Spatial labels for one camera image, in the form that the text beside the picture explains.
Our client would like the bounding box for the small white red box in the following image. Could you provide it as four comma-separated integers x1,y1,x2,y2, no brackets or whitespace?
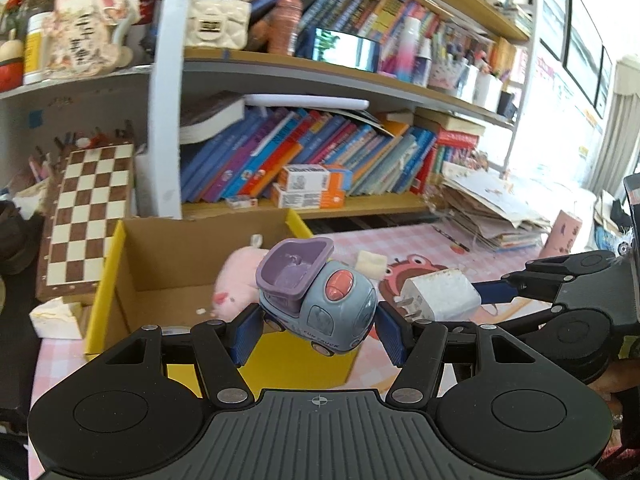
224,195,258,210

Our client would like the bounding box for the orange white toothpaste box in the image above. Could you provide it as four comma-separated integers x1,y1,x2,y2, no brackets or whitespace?
277,164,352,192
270,183,346,210

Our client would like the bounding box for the messy paper pile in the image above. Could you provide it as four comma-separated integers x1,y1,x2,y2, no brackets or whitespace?
424,162,551,252

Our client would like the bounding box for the pink cartoon desk mat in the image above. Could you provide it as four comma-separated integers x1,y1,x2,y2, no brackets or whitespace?
29,221,622,480

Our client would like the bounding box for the upper orange white toothpaste box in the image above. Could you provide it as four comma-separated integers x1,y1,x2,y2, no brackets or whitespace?
277,164,352,192

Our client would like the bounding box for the white foam block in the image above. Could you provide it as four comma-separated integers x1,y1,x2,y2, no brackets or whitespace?
355,250,387,281

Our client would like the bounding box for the black white thick book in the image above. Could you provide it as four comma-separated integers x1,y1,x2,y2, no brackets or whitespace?
179,91,245,145

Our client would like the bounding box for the pink gradient bottle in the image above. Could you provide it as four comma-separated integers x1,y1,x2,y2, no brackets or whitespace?
378,16,422,82

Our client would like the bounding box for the grey purple toy truck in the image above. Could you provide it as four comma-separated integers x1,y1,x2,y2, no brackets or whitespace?
256,237,378,356

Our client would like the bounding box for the row of leaning books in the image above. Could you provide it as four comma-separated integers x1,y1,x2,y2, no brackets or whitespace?
180,103,488,203

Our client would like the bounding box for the white quilted handbag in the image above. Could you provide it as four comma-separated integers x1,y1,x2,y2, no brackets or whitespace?
184,0,252,50

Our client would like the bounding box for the lower orange white toothpaste box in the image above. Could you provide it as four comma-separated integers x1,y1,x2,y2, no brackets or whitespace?
270,183,346,210

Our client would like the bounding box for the white power adapter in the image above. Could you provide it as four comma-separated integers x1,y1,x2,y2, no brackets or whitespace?
395,269,482,322

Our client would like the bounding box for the crumpled white tissue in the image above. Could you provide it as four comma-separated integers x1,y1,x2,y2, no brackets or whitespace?
29,297,86,340

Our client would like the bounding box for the brown white chessboard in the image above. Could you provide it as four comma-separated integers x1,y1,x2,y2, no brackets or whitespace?
36,143,134,301

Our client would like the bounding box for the pink cylindrical cup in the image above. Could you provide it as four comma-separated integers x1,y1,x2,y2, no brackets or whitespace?
539,210,582,258

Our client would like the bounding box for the pig figurine with chinese text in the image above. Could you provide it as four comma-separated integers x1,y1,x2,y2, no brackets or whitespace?
43,0,140,79

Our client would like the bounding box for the pink plush pig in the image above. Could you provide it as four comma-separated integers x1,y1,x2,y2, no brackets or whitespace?
210,234,268,322

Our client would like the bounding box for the wooden white bookshelf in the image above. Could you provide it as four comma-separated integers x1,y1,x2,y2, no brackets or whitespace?
1,0,518,219

